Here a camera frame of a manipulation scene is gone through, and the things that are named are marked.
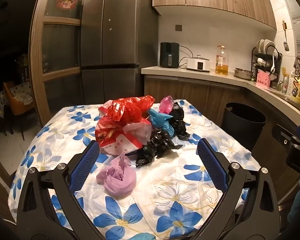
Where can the blue plastic bag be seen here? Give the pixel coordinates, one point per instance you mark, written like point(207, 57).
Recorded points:
point(161, 121)

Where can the hanging metal spatula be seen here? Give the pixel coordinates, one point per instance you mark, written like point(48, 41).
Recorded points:
point(285, 45)

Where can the black dish rack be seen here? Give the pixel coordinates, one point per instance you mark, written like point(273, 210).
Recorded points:
point(277, 60)

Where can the black air fryer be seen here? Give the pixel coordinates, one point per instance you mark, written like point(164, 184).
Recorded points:
point(169, 55)

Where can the white bowl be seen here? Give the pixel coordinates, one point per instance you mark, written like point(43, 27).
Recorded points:
point(260, 60)

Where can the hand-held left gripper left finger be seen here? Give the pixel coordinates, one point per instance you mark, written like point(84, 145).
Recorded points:
point(86, 162)

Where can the purple plastic bag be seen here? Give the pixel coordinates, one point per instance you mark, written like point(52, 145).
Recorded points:
point(118, 177)

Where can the pink plastic bag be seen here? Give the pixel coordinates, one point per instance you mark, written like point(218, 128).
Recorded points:
point(166, 105)

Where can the yellow detergent bottle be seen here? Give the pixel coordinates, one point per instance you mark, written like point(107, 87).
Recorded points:
point(299, 92)

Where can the red white printed plastic bag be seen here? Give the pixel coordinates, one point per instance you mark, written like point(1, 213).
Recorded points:
point(115, 137)

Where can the white ladle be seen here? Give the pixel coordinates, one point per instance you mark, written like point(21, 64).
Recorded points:
point(273, 66)

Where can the black trash bin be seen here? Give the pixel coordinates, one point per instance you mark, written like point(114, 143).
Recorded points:
point(242, 125)

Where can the dark cloth on faucet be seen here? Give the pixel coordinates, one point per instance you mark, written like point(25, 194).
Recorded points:
point(299, 62)

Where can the pink utensil holder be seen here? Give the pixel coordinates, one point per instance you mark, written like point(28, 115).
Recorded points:
point(264, 80)

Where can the steel mixing bowl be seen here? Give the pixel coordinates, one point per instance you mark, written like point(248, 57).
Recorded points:
point(243, 73)

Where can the white pump bottle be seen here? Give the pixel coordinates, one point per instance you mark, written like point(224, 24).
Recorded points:
point(292, 85)

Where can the black plastic bag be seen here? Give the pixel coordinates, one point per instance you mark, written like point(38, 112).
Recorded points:
point(178, 122)
point(145, 156)
point(162, 142)

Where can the dark wall socket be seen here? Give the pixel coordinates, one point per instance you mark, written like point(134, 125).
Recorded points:
point(178, 27)

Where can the kitchen counter with wooden cabinets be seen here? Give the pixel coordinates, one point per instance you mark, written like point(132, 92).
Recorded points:
point(190, 92)

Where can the green silver drink can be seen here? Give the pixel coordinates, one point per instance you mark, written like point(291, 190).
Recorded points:
point(285, 86)

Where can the red round door decoration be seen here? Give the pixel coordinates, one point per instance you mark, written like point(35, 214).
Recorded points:
point(66, 0)

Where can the orange chair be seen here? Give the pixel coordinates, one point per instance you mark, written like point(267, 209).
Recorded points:
point(20, 110)

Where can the white electric cooker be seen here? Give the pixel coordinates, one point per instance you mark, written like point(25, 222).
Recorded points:
point(198, 63)

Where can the white plate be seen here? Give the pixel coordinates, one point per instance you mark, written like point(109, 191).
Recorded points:
point(260, 45)
point(269, 45)

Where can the wooden glass door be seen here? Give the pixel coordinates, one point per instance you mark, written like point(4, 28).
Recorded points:
point(37, 55)

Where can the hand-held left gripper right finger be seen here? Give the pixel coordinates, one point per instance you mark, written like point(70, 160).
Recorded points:
point(211, 162)

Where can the cooking oil bottle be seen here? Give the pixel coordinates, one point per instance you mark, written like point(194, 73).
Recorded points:
point(222, 67)

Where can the blue floral tablecloth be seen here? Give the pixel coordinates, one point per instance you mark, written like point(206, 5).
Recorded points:
point(165, 180)

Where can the grey refrigerator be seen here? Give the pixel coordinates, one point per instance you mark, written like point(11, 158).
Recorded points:
point(115, 42)

